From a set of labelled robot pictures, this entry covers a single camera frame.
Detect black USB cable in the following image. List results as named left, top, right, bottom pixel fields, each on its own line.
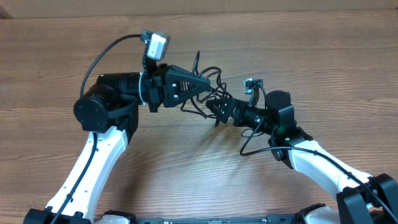
left=180, top=50, right=233, bottom=128

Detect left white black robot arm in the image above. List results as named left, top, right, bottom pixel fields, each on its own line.
left=23, top=63, right=210, bottom=223

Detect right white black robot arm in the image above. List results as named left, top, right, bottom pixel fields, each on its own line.
left=206, top=90, right=397, bottom=223

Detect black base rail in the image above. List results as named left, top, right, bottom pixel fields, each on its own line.
left=131, top=214, right=296, bottom=224

